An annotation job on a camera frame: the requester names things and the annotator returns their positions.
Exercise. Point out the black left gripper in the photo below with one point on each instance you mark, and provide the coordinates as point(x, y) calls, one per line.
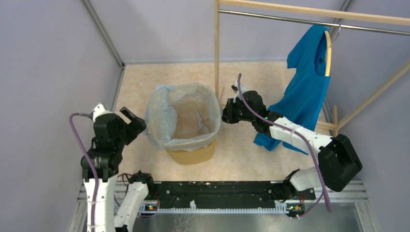
point(138, 123)

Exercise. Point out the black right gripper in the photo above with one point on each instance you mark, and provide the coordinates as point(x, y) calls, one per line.
point(227, 113)

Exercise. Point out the light blue plastic trash bag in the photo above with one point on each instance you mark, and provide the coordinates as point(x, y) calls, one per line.
point(181, 115)

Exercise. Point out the yellow plastic trash bin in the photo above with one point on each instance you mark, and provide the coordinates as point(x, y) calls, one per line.
point(192, 153)

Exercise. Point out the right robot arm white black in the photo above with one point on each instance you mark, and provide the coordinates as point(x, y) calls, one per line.
point(336, 162)

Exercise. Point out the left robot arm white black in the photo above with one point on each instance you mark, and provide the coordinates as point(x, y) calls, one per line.
point(100, 167)

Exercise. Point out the blue t-shirt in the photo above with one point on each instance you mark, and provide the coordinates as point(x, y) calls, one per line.
point(304, 96)

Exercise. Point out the wooden clothes hanger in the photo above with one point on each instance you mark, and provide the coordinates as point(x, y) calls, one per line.
point(328, 52)

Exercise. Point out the wooden clothes rack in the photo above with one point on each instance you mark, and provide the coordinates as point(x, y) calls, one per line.
point(336, 125)

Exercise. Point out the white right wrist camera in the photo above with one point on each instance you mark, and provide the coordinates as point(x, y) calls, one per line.
point(239, 90)

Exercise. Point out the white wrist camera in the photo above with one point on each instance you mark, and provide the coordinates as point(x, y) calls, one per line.
point(239, 90)
point(99, 110)

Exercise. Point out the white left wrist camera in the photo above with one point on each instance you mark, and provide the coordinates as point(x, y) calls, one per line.
point(99, 110)

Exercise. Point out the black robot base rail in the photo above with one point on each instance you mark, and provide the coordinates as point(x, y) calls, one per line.
point(225, 194)

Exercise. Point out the white slotted cable duct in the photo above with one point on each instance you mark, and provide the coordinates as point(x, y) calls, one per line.
point(280, 208)

